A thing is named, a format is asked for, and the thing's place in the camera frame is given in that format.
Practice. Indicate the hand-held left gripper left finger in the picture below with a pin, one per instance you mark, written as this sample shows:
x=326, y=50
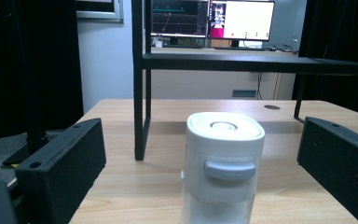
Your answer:
x=62, y=168

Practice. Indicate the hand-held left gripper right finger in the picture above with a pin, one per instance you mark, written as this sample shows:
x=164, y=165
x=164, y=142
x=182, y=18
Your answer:
x=341, y=158

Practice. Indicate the white lidded clear jar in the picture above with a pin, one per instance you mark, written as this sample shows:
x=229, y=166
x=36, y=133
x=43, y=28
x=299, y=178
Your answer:
x=222, y=168

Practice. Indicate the black stand with base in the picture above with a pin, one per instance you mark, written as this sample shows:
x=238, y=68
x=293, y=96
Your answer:
x=34, y=130

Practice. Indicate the black curtain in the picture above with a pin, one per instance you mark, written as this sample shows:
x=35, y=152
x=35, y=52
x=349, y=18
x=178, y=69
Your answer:
x=341, y=46
x=28, y=62

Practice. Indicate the black keyboard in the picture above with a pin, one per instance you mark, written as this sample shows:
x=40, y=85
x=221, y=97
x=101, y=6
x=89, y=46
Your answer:
x=239, y=48

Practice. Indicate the black metal shelf rack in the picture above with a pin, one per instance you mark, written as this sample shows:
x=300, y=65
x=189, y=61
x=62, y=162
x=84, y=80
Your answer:
x=217, y=62

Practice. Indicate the white screen monitor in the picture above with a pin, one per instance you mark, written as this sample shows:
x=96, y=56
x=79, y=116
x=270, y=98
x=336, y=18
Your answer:
x=242, y=19

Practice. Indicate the dark screen monitor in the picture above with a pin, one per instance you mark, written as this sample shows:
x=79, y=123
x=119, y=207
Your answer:
x=179, y=18

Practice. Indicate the blue wall socket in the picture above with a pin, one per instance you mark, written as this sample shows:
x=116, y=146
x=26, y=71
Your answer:
x=244, y=93

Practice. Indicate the grey window frame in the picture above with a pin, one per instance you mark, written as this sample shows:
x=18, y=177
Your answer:
x=101, y=11

